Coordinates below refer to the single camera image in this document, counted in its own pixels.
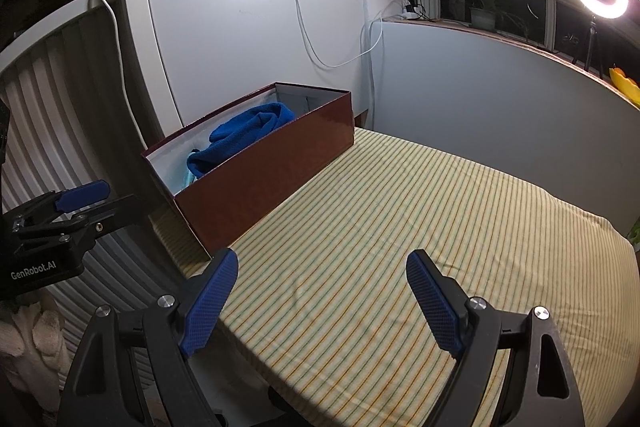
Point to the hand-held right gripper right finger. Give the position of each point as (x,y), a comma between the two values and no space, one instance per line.
(435,302)

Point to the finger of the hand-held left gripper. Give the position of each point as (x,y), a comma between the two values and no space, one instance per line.
(82,196)
(120,209)

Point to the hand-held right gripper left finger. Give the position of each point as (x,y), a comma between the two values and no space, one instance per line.
(210,302)

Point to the light blue face mask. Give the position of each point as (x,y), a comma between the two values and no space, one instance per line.
(185,182)

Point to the dark red cardboard box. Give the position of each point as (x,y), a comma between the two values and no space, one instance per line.
(260,187)

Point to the blue towel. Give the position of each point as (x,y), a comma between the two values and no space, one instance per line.
(240,132)

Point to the white fluffy towel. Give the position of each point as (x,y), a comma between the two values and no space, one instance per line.
(35,342)

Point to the yellow striped bed sheet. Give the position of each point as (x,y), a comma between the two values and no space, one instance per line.
(400,217)

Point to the white cabinet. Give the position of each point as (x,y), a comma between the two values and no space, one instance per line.
(225,32)

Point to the green plant leaves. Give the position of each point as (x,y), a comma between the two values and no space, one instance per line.
(636,234)

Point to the potted plant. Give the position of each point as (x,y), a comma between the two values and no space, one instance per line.
(482,18)

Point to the yellow bowl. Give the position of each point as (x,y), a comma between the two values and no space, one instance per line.
(625,84)

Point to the white power strip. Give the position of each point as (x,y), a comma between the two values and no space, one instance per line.
(411,11)

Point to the black tripod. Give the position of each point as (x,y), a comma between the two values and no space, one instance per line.
(591,42)

